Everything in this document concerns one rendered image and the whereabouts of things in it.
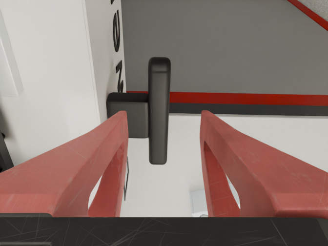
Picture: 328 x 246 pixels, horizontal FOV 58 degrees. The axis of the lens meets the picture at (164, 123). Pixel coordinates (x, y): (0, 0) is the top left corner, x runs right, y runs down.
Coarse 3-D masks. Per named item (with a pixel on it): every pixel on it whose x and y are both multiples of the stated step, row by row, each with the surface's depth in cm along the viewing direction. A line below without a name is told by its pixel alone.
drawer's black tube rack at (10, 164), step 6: (0, 132) 24; (0, 138) 24; (0, 144) 24; (0, 150) 24; (6, 150) 25; (0, 156) 24; (6, 156) 25; (0, 162) 25; (6, 162) 25; (12, 162) 26; (0, 168) 26; (6, 168) 25
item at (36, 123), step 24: (0, 0) 20; (24, 0) 20; (24, 24) 21; (24, 48) 22; (48, 48) 22; (24, 72) 24; (48, 72) 24; (0, 96) 25; (24, 96) 25; (48, 96) 25; (0, 120) 26; (24, 120) 26; (48, 120) 26; (24, 144) 28; (48, 144) 28
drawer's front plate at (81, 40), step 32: (64, 0) 12; (96, 0) 14; (64, 32) 12; (96, 32) 14; (64, 64) 13; (96, 64) 14; (64, 96) 14; (96, 96) 14; (128, 160) 30; (128, 192) 31
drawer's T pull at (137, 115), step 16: (160, 64) 15; (160, 80) 16; (112, 96) 17; (128, 96) 17; (144, 96) 17; (160, 96) 16; (112, 112) 17; (128, 112) 17; (144, 112) 17; (160, 112) 17; (128, 128) 18; (144, 128) 18; (160, 128) 17; (160, 144) 18; (160, 160) 19
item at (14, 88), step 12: (0, 12) 21; (0, 24) 21; (0, 36) 21; (0, 48) 21; (0, 60) 22; (12, 60) 22; (0, 72) 22; (12, 72) 22; (0, 84) 23; (12, 84) 23; (12, 96) 24
